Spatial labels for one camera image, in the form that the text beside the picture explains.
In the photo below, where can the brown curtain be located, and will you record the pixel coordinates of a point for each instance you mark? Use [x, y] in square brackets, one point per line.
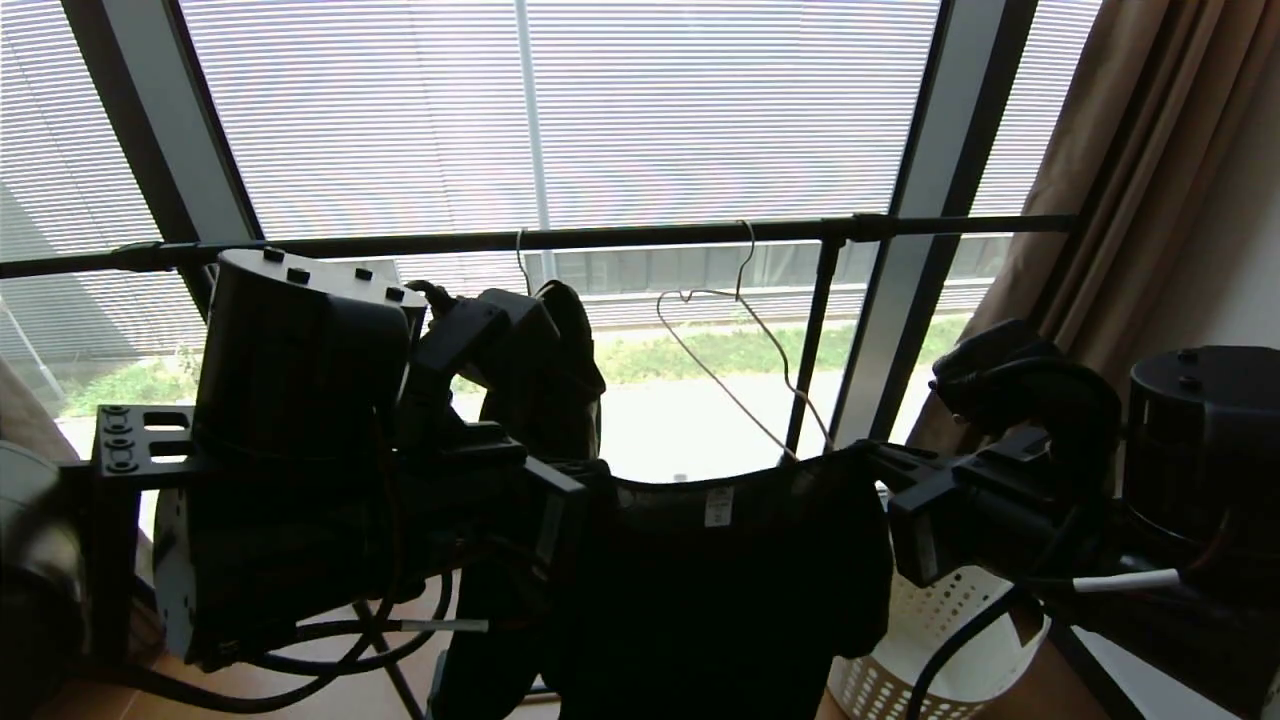
[18, 410]
[1100, 150]

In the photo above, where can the black shorts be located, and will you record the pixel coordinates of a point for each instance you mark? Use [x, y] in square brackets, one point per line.
[575, 380]

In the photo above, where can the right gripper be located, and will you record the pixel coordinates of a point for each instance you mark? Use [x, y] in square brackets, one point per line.
[1000, 510]

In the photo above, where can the window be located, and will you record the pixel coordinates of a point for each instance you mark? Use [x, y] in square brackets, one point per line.
[950, 150]

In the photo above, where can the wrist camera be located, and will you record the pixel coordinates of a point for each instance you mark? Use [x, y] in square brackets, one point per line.
[470, 330]
[1000, 350]

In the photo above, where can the black garment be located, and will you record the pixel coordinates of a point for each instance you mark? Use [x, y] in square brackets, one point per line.
[720, 600]

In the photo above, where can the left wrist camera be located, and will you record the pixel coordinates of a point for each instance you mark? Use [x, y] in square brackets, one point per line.
[470, 330]

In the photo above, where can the black clothes rack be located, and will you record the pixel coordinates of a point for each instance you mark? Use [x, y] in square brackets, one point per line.
[650, 236]

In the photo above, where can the pink clothes hanger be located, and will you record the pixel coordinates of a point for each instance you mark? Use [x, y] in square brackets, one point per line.
[720, 382]
[519, 262]

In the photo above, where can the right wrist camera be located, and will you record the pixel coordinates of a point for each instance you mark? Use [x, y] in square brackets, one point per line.
[1000, 350]

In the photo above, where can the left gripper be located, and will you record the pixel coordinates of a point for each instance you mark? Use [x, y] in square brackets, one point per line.
[500, 530]

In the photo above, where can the white laundry basket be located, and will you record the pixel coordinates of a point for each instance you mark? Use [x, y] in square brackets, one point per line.
[950, 620]

